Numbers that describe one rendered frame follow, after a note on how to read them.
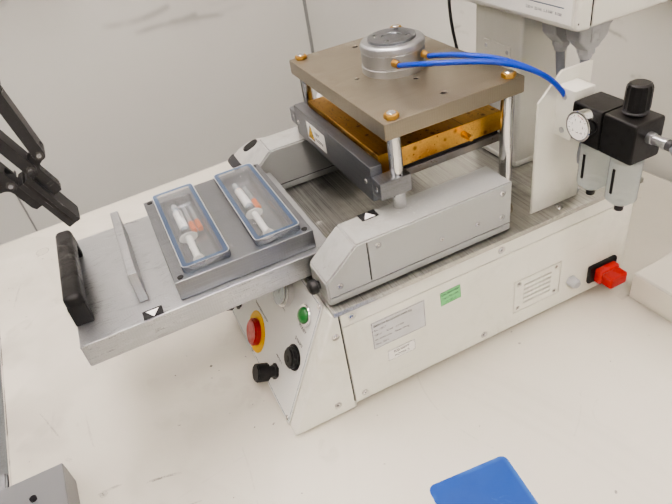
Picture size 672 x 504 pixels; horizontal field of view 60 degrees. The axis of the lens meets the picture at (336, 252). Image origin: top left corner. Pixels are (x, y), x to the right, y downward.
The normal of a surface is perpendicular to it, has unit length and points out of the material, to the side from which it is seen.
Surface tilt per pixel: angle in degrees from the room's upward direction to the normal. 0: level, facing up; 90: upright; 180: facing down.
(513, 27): 90
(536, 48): 90
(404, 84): 0
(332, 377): 90
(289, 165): 90
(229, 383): 0
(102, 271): 0
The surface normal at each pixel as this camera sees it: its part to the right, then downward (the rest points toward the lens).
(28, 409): -0.14, -0.79
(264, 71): 0.47, 0.48
